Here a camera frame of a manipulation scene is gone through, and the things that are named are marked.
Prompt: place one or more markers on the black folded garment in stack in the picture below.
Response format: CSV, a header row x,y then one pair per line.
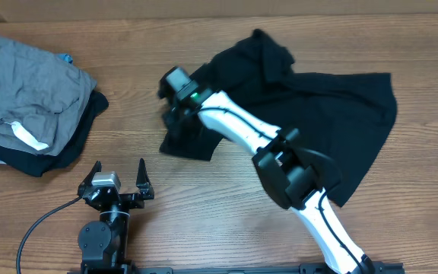
x,y
37,165

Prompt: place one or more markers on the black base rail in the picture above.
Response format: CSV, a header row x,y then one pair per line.
x,y
303,268

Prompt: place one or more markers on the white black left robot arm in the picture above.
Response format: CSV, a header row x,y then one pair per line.
x,y
103,243

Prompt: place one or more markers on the grey folded shirt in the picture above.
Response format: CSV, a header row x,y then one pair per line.
x,y
42,98

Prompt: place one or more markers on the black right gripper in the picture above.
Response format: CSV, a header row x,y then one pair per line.
x,y
169,113

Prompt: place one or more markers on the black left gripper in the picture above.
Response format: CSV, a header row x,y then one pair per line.
x,y
126,196

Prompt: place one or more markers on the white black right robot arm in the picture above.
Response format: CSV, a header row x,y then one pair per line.
x,y
294,177

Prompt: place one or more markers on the black t-shirt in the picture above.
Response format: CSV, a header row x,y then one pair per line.
x,y
346,117

